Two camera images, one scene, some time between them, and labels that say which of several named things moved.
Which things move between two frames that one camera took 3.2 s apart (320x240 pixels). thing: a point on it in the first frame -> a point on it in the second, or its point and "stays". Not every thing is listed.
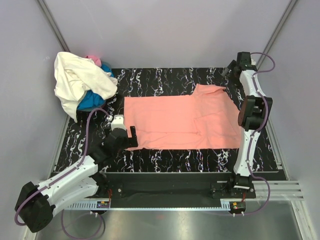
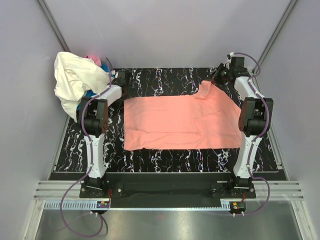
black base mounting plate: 170,187 stays
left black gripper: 131,142 -> 127,85
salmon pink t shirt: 209,119 stays
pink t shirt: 96,60 stays
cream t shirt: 74,74 stays
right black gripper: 229,67 -> 215,77
